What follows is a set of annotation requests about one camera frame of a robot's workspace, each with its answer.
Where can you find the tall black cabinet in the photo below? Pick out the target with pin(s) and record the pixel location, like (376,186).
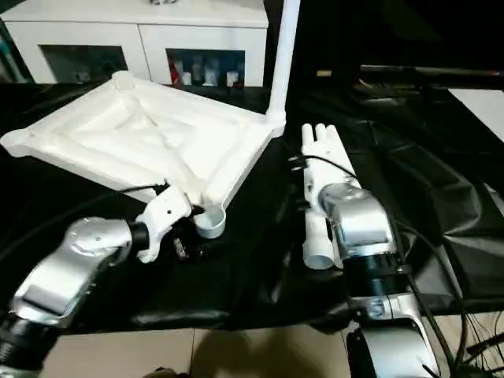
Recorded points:
(338,35)

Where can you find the white plastic table top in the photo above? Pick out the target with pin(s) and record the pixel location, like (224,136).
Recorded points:
(138,130)

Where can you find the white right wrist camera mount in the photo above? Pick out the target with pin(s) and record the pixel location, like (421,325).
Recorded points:
(327,173)

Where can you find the small red figure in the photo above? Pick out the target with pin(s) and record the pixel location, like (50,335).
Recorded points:
(175,69)

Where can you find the small white cup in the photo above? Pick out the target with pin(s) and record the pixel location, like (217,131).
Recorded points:
(186,77)

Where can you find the small tan label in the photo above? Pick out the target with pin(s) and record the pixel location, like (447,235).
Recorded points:
(323,72)

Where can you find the white flat board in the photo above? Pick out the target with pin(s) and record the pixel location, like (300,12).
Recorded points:
(480,110)

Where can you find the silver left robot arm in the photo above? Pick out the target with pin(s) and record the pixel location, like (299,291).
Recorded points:
(67,267)

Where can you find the dark brown round object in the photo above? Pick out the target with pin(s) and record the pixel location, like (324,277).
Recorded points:
(167,373)

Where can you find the white printed carton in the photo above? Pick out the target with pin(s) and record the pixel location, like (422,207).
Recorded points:
(210,73)

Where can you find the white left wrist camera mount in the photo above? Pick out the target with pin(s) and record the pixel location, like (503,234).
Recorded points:
(165,212)

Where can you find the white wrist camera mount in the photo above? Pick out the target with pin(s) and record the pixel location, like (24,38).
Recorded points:
(327,173)
(165,212)

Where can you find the black plastic mat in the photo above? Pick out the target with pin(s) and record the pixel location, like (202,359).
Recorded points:
(413,177)

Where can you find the white plastic table leg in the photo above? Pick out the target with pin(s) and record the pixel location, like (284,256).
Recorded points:
(285,59)
(340,157)
(321,136)
(317,244)

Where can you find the white mug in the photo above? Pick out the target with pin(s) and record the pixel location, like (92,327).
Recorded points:
(232,78)

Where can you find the black horizontal bar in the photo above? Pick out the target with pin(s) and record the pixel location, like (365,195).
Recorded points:
(433,70)

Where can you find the white cabinet with glass doors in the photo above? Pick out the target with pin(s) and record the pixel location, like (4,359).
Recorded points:
(138,27)

